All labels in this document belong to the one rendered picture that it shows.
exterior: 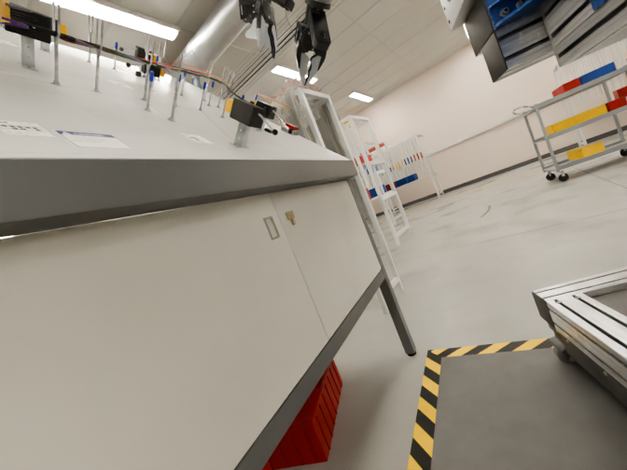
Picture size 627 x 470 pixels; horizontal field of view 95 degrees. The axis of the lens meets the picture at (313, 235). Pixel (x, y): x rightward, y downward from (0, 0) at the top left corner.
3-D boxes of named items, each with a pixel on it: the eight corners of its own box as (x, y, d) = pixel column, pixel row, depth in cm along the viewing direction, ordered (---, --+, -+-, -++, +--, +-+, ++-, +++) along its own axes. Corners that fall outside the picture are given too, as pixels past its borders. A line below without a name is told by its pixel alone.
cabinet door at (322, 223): (383, 268, 119) (348, 179, 117) (331, 338, 72) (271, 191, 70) (377, 269, 120) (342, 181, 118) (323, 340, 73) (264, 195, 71)
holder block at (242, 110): (262, 161, 65) (275, 117, 61) (223, 140, 68) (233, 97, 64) (274, 160, 69) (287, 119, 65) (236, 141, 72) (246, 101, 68)
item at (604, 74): (628, 154, 354) (600, 70, 349) (657, 151, 309) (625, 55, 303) (535, 185, 396) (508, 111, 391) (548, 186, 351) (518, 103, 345)
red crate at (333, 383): (344, 380, 124) (332, 352, 123) (329, 463, 86) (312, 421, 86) (285, 394, 131) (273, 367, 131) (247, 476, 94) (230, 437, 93)
